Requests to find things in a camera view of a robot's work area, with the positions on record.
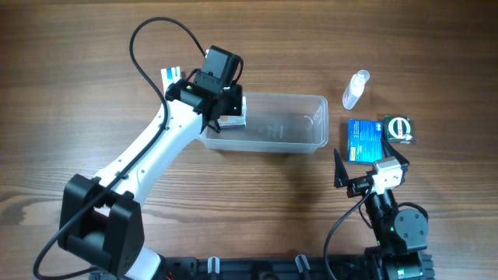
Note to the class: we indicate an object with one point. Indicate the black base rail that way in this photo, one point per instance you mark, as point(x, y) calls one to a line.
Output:
point(300, 267)

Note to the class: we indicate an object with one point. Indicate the white Hansaplast plaster box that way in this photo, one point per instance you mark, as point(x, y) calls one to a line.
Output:
point(227, 121)

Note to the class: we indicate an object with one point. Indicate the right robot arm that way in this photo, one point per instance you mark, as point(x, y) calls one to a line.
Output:
point(400, 229)

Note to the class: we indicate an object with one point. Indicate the clear plastic container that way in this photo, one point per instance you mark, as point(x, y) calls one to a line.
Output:
point(275, 122)

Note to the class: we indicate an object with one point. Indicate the clear spray bottle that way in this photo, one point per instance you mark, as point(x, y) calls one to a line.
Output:
point(355, 89)

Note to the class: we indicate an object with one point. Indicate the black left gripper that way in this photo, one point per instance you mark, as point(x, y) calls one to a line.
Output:
point(235, 103)

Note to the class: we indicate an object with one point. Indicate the blue box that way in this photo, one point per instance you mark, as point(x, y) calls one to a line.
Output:
point(364, 141)

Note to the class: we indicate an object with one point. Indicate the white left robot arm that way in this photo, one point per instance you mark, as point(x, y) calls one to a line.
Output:
point(101, 217)

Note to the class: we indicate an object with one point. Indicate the green round-logo box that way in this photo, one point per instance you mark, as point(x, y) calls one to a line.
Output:
point(398, 129)

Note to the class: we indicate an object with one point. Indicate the white Panadol box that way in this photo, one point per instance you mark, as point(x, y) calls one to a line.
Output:
point(170, 76)

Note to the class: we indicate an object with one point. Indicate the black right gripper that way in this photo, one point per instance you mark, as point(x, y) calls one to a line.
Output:
point(357, 185)

